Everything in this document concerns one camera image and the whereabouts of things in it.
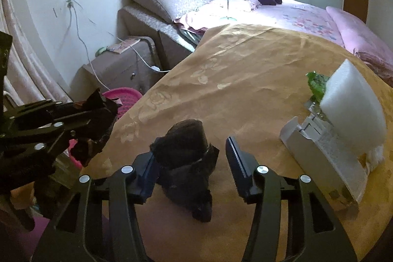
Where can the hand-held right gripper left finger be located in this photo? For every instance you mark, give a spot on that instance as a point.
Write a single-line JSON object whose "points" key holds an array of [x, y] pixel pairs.
{"points": [[146, 179]]}

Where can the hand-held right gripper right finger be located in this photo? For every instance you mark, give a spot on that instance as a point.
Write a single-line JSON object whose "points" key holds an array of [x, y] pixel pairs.
{"points": [[239, 170]]}

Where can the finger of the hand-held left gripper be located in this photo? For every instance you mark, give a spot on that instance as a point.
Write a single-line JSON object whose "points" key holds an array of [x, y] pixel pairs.
{"points": [[46, 111], [36, 157]]}

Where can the black plastic bag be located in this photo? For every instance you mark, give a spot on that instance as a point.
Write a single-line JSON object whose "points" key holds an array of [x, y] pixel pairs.
{"points": [[184, 157]]}

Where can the dark brown wrapper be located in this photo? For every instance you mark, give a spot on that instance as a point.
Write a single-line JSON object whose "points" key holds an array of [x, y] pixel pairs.
{"points": [[95, 99]]}

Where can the pink plastic basket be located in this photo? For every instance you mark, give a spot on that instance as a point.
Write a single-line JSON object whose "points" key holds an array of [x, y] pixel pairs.
{"points": [[129, 99]]}

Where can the green snack packet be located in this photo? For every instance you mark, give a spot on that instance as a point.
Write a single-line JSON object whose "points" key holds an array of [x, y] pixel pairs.
{"points": [[316, 85]]}

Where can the white foam block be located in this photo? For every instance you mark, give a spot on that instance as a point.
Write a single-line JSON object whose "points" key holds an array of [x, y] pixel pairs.
{"points": [[353, 105]]}

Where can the clear plastic bag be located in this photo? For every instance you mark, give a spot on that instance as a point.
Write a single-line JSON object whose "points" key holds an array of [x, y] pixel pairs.
{"points": [[374, 157]]}

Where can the patterned beige curtain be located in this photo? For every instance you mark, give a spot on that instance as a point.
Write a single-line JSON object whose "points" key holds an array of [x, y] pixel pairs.
{"points": [[24, 65]]}

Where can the small green object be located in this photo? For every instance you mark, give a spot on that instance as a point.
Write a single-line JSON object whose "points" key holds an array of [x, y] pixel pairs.
{"points": [[101, 50]]}

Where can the white cardboard box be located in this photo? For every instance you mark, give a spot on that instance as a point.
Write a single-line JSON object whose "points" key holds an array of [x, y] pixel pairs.
{"points": [[322, 163]]}

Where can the grey fabric nightstand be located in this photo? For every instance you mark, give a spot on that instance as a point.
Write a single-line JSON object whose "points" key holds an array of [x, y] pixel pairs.
{"points": [[122, 71]]}

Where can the golden floral tablecloth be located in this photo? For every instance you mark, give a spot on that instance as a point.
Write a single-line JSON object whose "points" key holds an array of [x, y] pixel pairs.
{"points": [[245, 81]]}

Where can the colourful book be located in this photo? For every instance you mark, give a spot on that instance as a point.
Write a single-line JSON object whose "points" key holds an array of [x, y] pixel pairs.
{"points": [[124, 45]]}

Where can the grey upholstered bed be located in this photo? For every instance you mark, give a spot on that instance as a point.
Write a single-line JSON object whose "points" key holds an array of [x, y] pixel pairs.
{"points": [[138, 22]]}

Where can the floral pink bedsheet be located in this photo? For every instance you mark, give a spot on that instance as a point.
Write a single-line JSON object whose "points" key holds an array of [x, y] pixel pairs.
{"points": [[301, 19]]}

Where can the pink pillow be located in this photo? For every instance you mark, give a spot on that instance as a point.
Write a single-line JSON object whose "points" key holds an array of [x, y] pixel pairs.
{"points": [[362, 35], [245, 4]]}

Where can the wall socket with plug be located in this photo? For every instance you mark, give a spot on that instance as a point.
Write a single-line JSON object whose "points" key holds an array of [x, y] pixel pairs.
{"points": [[70, 3]]}

